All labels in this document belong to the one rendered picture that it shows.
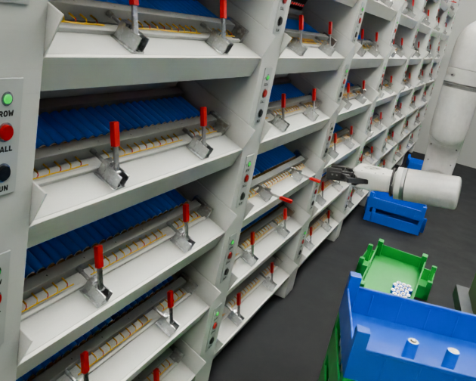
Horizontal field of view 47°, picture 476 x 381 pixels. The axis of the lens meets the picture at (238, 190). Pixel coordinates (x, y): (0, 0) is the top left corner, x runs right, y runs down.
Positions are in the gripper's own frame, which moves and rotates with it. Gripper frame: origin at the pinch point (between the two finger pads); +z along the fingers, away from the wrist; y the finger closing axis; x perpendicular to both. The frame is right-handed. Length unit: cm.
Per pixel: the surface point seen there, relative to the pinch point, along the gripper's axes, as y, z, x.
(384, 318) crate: 51, -24, 13
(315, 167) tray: -31.1, 14.2, 6.5
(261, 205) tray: 15.7, 14.6, 8.3
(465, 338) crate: 47, -38, 15
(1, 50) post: 105, 9, -30
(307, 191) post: -31.4, 16.2, 15.3
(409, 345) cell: 68, -30, 8
